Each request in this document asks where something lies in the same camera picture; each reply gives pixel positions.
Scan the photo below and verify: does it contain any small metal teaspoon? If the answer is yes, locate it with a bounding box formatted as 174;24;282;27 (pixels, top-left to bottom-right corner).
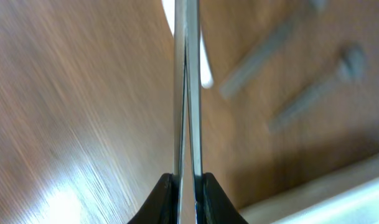
220;0;327;99
268;43;367;133

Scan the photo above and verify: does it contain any white plastic cutlery tray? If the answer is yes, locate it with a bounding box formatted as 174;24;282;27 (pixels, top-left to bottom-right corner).
240;154;379;223

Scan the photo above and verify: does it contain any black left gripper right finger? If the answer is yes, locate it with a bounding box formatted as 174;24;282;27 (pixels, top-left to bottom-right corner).
201;172;248;224

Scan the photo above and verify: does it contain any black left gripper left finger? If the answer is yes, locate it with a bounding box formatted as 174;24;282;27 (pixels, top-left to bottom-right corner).
128;173;177;224

